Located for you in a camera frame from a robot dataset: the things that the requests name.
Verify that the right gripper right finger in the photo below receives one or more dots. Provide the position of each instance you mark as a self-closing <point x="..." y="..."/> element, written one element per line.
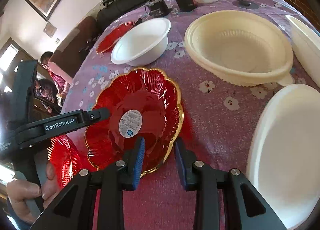
<point x="227" y="195"/>

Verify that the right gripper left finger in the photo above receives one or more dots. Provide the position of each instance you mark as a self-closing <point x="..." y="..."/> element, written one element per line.
<point x="94" y="200"/>

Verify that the large red flower plate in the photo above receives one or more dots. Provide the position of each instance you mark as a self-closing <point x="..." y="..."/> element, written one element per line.
<point x="66" y="159"/>

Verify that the large white foam bowl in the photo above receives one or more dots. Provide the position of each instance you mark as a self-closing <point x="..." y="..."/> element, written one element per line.
<point x="283" y="161"/>

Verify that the small white foam bowl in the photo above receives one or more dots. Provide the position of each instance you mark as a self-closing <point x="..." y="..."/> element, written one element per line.
<point x="143" y="44"/>

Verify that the cream plastic bowl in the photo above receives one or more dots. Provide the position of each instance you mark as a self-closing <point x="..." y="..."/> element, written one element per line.
<point x="241" y="48"/>

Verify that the person's left hand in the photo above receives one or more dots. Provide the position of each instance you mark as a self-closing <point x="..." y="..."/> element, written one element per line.
<point x="19" y="191"/>

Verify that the seated woman pink vest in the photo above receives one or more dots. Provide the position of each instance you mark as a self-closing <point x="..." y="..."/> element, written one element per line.
<point x="61" y="79"/>

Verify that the purple floral tablecloth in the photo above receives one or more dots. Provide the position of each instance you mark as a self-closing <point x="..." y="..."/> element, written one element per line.
<point x="219" y="118"/>

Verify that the small red plate far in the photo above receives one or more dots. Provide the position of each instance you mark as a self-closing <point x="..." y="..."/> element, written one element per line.
<point x="114" y="36"/>

